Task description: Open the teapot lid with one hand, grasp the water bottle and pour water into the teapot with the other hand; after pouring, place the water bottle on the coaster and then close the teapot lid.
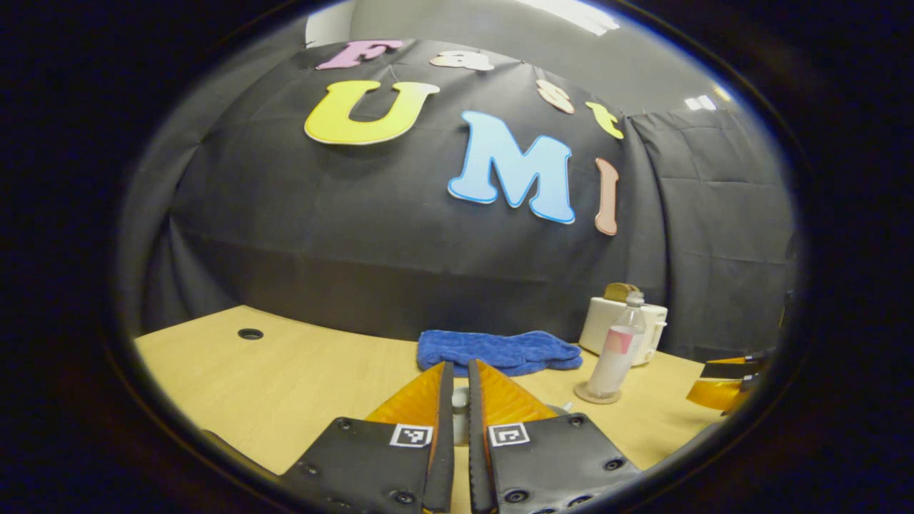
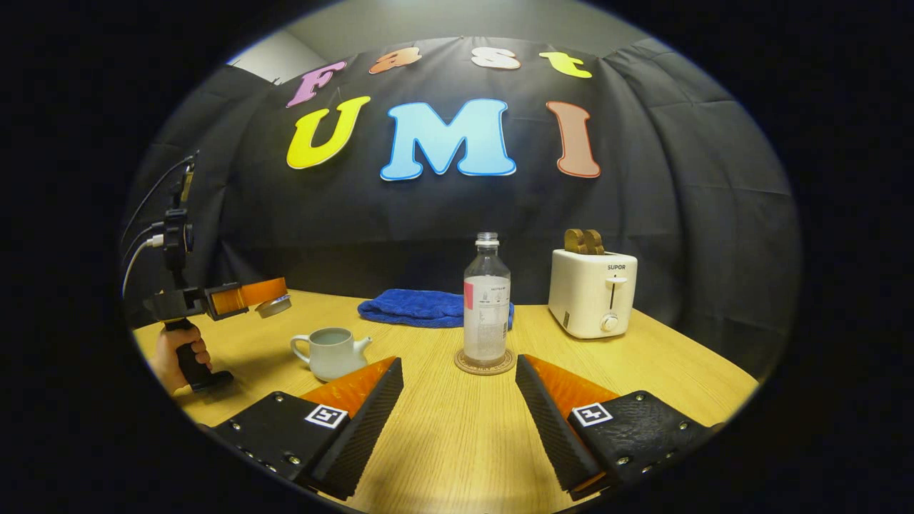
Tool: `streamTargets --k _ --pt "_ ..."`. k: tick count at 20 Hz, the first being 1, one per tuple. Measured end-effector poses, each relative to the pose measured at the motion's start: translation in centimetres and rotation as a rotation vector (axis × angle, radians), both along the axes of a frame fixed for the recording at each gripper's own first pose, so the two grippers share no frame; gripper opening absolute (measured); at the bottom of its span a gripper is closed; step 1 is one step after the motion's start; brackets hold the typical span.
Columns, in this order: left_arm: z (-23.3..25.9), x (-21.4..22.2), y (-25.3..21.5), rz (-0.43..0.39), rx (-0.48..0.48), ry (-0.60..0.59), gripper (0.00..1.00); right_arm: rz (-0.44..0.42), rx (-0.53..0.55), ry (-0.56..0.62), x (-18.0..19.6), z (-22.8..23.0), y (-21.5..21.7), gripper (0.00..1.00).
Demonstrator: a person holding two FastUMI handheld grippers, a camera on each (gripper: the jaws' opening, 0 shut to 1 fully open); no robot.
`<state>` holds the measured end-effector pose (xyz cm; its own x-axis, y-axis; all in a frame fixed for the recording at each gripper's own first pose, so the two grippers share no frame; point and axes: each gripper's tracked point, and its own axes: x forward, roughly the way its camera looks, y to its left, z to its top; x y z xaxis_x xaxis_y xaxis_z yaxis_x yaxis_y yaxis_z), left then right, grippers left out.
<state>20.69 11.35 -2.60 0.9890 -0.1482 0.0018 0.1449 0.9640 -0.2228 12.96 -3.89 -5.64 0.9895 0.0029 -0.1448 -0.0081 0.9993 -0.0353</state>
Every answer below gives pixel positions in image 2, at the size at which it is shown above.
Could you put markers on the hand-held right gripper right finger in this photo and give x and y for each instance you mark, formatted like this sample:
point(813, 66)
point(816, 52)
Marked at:
point(553, 428)

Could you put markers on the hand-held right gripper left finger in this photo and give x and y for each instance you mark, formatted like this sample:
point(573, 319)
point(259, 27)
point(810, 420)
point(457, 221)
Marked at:
point(357, 435)

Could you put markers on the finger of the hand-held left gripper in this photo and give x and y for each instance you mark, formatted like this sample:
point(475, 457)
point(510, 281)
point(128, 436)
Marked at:
point(264, 291)

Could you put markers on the round woven coaster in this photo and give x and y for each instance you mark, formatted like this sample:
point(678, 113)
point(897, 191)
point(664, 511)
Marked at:
point(485, 368)

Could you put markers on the clear plastic water bottle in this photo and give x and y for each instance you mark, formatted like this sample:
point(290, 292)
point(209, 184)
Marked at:
point(487, 314)

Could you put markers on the white toaster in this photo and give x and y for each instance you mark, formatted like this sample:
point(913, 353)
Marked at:
point(589, 296)

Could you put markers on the blue towel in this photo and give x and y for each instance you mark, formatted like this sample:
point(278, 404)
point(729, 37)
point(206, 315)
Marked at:
point(414, 307)

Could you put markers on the brown toast slice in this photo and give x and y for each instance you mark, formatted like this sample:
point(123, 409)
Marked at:
point(575, 241)
point(595, 243)

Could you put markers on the black backdrop cloth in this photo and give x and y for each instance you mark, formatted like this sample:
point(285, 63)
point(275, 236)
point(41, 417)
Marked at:
point(678, 214)

